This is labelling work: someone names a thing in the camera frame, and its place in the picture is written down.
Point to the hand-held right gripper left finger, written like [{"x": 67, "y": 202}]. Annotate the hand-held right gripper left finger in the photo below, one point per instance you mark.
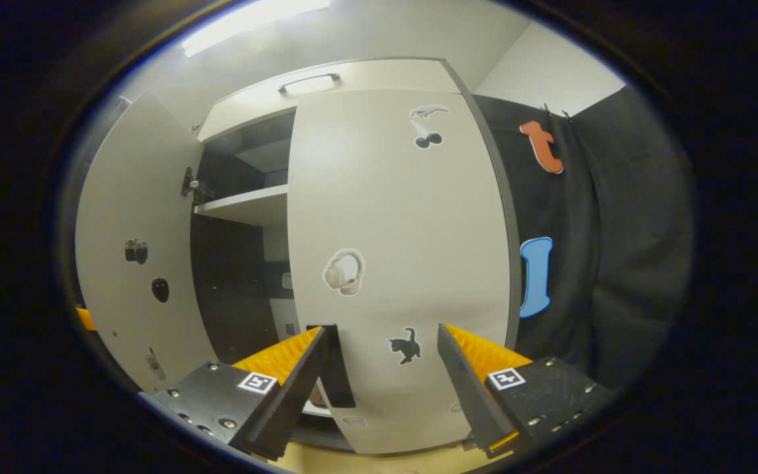
[{"x": 300, "y": 388}]

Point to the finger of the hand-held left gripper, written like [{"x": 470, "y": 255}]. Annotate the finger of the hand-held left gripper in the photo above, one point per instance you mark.
[{"x": 86, "y": 318}]

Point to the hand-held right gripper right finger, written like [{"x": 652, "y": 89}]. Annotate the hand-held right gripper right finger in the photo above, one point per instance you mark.
[{"x": 471, "y": 395}]

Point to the brown fuzzy slipper shoe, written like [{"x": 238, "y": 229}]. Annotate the brown fuzzy slipper shoe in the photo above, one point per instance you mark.
[{"x": 317, "y": 395}]

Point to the white shoe cabinet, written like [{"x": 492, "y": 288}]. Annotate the white shoe cabinet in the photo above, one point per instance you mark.
[{"x": 234, "y": 296}]

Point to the cabinet door with camera sticker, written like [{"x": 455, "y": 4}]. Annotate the cabinet door with camera sticker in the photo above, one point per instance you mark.
[{"x": 135, "y": 184}]

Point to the cabinet door with headphone sticker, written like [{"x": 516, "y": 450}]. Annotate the cabinet door with headphone sticker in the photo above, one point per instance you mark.
[{"x": 405, "y": 217}]

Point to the metal door hinge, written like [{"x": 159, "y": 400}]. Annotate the metal door hinge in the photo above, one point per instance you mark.
[{"x": 191, "y": 187}]

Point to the white cabinet shelf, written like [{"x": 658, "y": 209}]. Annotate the white cabinet shelf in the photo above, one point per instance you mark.
[{"x": 247, "y": 205}]

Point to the white cabinet drawer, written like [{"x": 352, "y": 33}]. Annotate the white cabinet drawer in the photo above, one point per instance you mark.
[{"x": 385, "y": 74}]

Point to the black backdrop cloth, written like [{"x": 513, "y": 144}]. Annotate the black backdrop cloth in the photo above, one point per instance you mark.
[{"x": 616, "y": 230}]

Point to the black spring clamp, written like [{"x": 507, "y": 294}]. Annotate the black spring clamp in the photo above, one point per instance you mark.
[
  {"x": 543, "y": 107},
  {"x": 566, "y": 115}
]

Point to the ceiling light panel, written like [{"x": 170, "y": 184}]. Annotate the ceiling light panel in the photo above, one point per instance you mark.
[{"x": 247, "y": 23}]

